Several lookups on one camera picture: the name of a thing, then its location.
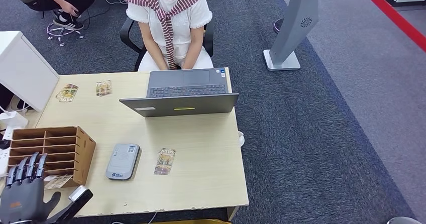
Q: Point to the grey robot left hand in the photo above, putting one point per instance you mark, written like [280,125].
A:
[23,199]

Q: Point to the small printed ID card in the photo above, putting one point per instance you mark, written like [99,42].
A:
[103,88]

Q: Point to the person's left forearm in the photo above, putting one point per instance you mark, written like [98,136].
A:
[193,53]

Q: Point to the person's right forearm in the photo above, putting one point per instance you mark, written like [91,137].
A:
[153,54]

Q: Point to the pale card in organizer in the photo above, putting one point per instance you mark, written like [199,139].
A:
[59,182]

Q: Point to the wooden slotted card organizer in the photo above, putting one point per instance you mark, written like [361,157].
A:
[86,154]

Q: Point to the grey card reader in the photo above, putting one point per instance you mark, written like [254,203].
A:
[122,162]

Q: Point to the hotel key card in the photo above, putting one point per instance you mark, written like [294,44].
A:
[164,162]
[67,93]

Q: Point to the white power strip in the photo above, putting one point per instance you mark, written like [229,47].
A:
[3,156]

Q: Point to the black plug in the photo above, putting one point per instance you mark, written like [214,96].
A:
[4,144]

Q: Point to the white power adapter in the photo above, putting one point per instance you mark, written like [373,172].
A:
[13,118]

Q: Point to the white cabinet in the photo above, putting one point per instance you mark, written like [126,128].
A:
[26,72]

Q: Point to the chrome stool base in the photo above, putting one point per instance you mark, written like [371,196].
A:
[59,32]

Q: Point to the dark grey open laptop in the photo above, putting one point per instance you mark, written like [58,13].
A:
[183,105]

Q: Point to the black office chair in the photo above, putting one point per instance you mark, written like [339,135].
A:
[127,32]

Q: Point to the small white desk-edge object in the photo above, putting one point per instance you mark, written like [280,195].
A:
[241,138]

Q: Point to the dark round floor base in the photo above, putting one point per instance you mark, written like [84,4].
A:
[277,25]

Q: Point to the grey kiosk stand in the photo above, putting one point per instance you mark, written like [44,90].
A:
[295,21]

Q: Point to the round grey object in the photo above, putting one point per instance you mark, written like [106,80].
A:
[403,220]

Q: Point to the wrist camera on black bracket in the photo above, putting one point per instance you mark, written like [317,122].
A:
[78,193]

